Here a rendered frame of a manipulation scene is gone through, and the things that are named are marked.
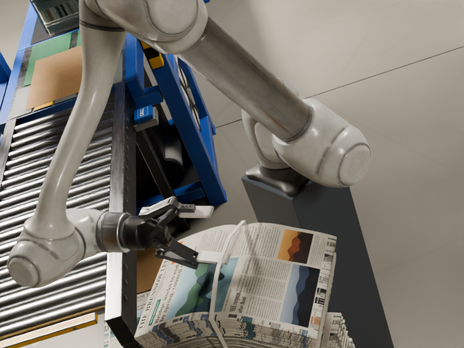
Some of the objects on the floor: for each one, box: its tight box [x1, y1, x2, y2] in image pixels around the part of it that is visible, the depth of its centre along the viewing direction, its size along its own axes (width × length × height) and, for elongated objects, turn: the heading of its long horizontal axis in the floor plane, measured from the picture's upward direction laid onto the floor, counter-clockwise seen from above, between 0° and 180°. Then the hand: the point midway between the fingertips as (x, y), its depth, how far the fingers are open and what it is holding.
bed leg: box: [136, 129, 191, 233], centre depth 333 cm, size 6×6×68 cm
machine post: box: [138, 39, 227, 206], centre depth 316 cm, size 9×9×155 cm
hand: (215, 235), depth 155 cm, fingers open, 14 cm apart
